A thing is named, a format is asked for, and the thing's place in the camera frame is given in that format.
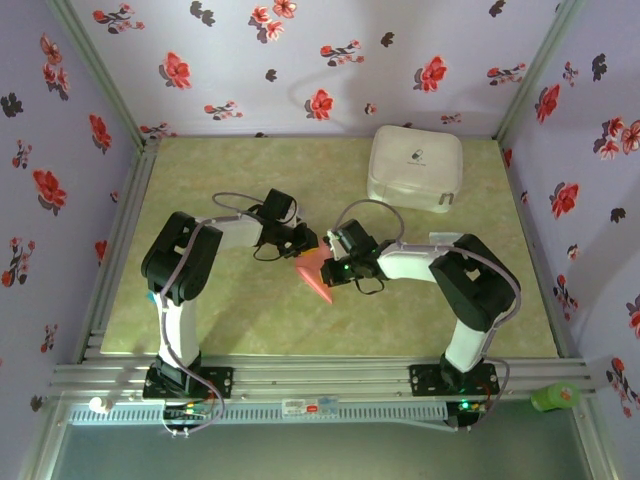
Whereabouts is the aluminium frame post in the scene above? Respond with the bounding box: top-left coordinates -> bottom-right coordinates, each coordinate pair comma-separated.
492,0 -> 584,141
47,0 -> 151,146

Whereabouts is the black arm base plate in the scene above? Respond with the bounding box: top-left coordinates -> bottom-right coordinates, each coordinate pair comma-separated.
408,363 -> 501,397
143,366 -> 235,400

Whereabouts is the pink paper sheet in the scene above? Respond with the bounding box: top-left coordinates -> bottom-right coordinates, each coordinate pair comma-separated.
293,243 -> 335,306

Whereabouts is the grey slotted cable duct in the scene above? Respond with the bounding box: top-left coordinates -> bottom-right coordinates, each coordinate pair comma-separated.
67,402 -> 449,426

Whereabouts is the controller circuit board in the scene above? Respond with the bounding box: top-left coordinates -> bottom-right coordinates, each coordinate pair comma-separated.
447,397 -> 489,416
163,399 -> 214,422

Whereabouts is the green tape roll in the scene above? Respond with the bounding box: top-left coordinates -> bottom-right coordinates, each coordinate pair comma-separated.
530,382 -> 581,413

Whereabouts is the white label sticker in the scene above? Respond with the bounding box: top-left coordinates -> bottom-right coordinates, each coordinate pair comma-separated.
281,397 -> 339,416

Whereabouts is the short aluminium frame leg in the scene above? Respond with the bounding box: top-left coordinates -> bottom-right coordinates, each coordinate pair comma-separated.
569,399 -> 616,480
19,399 -> 71,480

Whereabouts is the white zip case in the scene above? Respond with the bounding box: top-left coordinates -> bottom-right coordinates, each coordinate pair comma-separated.
366,124 -> 464,214

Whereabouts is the long aluminium frame rail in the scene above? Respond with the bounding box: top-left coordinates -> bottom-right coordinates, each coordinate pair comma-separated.
49,357 -> 596,399

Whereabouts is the aluminium side rail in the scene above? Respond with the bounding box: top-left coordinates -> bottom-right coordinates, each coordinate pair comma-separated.
499,139 -> 584,359
74,138 -> 161,362

